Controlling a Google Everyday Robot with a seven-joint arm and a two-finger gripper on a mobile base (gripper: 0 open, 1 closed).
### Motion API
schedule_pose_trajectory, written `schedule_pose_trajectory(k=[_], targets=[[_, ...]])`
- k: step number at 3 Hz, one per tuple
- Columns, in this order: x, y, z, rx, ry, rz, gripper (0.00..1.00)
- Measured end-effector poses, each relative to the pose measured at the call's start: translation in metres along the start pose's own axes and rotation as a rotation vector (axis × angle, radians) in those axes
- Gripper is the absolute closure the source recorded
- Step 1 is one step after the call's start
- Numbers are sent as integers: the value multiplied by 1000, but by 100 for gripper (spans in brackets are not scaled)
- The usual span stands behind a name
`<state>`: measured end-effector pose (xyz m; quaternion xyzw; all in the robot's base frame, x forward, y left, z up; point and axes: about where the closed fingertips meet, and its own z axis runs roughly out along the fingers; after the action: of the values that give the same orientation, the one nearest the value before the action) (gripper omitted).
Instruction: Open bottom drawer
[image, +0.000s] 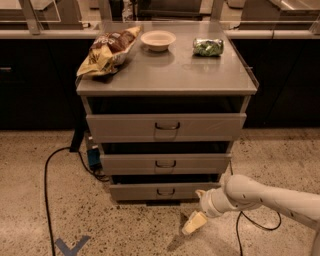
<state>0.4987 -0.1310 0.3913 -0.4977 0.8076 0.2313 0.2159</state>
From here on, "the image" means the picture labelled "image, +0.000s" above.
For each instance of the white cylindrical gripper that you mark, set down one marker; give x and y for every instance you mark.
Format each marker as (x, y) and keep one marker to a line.
(207, 204)

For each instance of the grey bottom drawer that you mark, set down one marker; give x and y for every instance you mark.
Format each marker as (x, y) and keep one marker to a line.
(159, 191)

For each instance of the grey drawer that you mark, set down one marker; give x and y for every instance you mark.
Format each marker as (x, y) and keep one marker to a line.
(159, 191)
(163, 164)
(165, 127)

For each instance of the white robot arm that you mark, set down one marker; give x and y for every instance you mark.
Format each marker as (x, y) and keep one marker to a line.
(241, 193)

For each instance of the grey middle drawer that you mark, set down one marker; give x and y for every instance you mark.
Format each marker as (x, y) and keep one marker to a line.
(163, 164)

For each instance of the grey top drawer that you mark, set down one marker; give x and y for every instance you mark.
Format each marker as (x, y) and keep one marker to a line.
(165, 127)

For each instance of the grey drawer cabinet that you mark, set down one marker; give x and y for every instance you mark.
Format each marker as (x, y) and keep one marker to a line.
(175, 81)

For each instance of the blue power box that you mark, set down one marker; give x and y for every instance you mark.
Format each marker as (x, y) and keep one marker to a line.
(93, 156)

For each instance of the green snack bag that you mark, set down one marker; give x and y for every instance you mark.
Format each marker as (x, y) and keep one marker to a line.
(208, 47)

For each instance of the white paper bowl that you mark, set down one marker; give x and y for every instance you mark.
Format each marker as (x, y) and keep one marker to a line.
(158, 40)

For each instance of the brown yellow chip bag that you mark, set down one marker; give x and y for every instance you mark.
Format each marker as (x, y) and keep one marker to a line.
(109, 51)

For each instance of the dark counter with rail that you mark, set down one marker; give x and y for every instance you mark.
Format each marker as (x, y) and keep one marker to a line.
(38, 92)

